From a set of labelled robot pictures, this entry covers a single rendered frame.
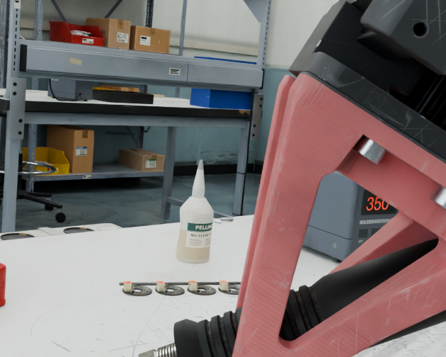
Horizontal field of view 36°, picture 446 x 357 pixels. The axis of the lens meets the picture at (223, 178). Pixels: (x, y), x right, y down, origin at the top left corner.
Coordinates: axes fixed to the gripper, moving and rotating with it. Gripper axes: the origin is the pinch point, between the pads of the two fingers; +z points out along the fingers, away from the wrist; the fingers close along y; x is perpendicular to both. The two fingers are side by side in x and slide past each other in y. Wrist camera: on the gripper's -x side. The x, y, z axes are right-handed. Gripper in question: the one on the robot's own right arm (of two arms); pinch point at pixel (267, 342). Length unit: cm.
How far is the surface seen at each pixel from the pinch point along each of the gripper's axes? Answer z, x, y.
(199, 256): 11.4, 1.8, -47.4
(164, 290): 12.8, -0.1, -37.5
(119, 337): 13.9, -1.7, -27.3
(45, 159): 121, -87, -470
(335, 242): 4, 13, -52
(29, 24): 46, -144, -471
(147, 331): 13.2, -0.2, -28.8
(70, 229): 20, -11, -59
